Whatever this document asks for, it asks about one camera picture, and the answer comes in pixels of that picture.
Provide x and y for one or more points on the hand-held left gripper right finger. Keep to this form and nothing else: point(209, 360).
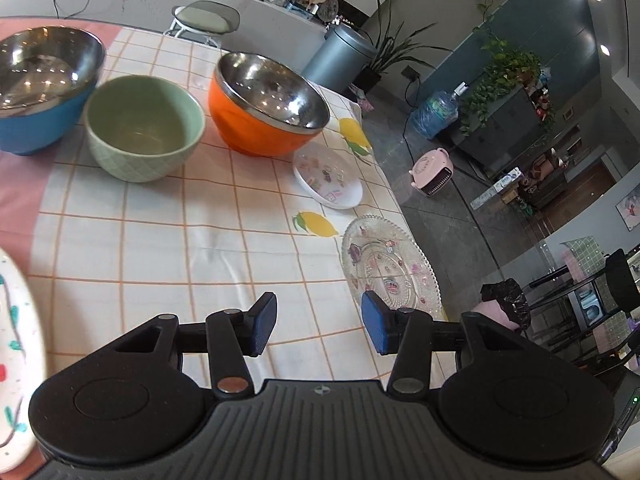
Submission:
point(376, 325)

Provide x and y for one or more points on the pink space heater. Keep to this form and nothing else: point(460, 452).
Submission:
point(432, 170)

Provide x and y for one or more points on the wall socket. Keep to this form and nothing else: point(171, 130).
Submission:
point(412, 72)

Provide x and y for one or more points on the white speckled plate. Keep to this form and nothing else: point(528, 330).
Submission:
point(20, 360)

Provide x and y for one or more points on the black plastic bag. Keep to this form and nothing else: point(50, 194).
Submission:
point(507, 302)

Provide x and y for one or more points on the dark cabinet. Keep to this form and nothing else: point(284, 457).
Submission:
point(500, 125)

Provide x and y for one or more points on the grey round trash can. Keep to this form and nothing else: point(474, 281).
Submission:
point(335, 60)

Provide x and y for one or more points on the white rolling stool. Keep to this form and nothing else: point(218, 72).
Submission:
point(205, 20)

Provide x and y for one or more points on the green ceramic bowl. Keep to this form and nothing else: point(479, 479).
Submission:
point(145, 160)

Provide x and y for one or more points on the unframed wall picture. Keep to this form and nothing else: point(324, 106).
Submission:
point(631, 212)

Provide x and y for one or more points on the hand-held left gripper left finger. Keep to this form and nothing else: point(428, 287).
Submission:
point(263, 322)

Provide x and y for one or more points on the green ivy plant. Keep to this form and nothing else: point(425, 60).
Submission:
point(505, 67)

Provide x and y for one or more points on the small white printed plate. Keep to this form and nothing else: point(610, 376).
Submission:
point(325, 180)

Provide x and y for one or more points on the orange steel bowl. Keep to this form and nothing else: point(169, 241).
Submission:
point(240, 125)

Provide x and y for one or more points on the long-leaf potted plant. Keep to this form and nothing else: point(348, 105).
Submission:
point(395, 47)

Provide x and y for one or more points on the patterned round dish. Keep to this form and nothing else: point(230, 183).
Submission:
point(330, 9)

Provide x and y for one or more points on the blue steel bowl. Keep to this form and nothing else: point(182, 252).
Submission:
point(40, 120)

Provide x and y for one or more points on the pink and white checked tablecloth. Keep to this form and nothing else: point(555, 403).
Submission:
point(150, 240)

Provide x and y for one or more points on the clear glass plate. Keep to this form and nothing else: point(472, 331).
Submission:
point(380, 260)

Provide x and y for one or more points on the blue water bottle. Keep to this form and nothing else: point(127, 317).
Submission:
point(435, 112)

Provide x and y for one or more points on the white power strip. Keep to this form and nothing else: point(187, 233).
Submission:
point(495, 190)

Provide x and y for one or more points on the patterned gift bag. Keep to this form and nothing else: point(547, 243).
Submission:
point(362, 100)

